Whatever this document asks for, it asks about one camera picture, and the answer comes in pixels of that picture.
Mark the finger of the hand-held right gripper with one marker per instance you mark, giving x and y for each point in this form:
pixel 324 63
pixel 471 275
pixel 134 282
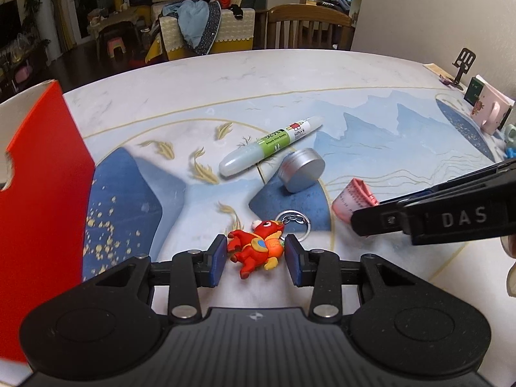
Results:
pixel 379 219
pixel 463 181

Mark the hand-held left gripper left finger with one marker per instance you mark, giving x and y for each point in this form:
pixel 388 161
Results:
pixel 217 260

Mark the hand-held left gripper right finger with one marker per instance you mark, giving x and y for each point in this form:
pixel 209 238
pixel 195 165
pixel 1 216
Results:
pixel 293 262

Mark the pink measuring tape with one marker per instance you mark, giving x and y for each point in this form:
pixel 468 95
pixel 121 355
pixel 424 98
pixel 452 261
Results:
pixel 350 201

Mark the red cardboard box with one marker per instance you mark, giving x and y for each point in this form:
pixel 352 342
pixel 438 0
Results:
pixel 40 209

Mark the person's right hand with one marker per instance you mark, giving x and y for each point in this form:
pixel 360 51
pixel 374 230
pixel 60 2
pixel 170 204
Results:
pixel 512 278

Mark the green and blue small object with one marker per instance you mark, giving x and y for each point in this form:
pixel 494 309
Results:
pixel 511 141

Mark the pink mug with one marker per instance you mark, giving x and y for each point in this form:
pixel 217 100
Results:
pixel 490 109

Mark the dark green small box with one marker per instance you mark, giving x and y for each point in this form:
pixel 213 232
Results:
pixel 472 90

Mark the silver round tin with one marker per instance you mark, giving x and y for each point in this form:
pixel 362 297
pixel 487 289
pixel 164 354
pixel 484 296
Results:
pixel 300 169

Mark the green and white marker pen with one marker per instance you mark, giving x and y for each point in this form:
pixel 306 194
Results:
pixel 274 145

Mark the black phone stand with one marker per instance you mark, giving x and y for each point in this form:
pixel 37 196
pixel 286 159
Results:
pixel 463 58

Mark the wooden chair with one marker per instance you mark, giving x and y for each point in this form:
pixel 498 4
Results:
pixel 310 24

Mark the sofa with patterned cover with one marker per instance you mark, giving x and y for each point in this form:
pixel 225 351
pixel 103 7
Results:
pixel 236 28

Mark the pink stool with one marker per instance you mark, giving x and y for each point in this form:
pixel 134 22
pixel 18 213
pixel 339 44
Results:
pixel 116 46

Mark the light blue garment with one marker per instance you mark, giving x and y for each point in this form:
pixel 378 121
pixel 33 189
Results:
pixel 193 20

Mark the small dark table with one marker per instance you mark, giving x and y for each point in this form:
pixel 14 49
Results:
pixel 121 22

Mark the white tower air conditioner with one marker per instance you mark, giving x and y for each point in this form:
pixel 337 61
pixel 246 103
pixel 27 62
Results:
pixel 46 8

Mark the green potted plant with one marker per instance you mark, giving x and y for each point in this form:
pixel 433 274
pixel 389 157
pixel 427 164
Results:
pixel 32 6

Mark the black television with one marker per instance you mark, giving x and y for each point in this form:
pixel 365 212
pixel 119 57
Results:
pixel 9 24

